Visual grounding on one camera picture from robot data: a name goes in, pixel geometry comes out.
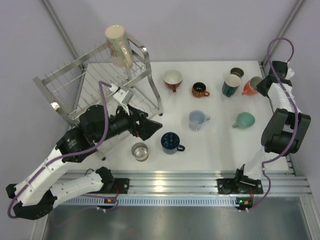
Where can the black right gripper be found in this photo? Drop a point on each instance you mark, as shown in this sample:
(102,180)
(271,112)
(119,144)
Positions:
(260,88)

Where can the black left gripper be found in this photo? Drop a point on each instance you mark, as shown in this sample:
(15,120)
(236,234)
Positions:
(147,127)

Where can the dark green mug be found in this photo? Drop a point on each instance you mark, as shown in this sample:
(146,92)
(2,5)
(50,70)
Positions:
(230,85)

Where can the light blue mug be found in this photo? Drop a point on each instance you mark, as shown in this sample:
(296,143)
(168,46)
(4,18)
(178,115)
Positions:
(197,119)

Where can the tall beige floral mug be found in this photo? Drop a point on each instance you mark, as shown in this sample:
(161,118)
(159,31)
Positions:
(119,46)

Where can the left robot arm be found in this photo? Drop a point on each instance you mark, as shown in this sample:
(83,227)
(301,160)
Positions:
(39,194)

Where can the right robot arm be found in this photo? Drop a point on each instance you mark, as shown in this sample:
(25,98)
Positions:
(283,134)

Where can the steel tumbler cork base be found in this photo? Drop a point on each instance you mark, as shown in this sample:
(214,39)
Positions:
(140,151)

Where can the small tumbler cork band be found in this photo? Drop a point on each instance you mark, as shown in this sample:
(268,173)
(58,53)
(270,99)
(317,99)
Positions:
(237,71)

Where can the dark blue speckled mug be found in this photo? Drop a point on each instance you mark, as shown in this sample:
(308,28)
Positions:
(170,143)

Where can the mint green cup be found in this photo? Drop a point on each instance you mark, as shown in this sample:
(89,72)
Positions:
(244,120)

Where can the red cup white interior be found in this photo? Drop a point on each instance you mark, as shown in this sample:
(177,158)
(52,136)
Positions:
(172,79)

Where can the orange black round mug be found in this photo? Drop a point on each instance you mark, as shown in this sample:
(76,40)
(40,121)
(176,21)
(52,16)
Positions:
(199,90)

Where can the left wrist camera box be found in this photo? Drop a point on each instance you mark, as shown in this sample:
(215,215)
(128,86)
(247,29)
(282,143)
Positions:
(122,95)

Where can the aluminium mounting rail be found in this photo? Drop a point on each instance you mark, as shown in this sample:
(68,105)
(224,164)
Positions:
(204,183)

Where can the slotted cable duct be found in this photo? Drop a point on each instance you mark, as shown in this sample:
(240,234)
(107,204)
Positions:
(163,201)

